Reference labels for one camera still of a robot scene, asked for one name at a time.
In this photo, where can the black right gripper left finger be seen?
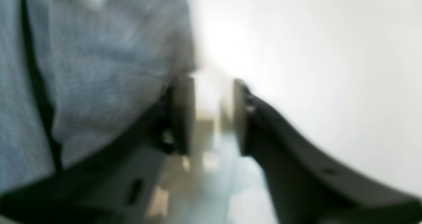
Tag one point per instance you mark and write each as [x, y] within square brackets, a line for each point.
[114, 185]

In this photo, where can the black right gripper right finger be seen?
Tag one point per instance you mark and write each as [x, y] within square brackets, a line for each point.
[306, 185]

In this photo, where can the grey t-shirt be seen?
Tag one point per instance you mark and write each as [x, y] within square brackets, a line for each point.
[82, 71]

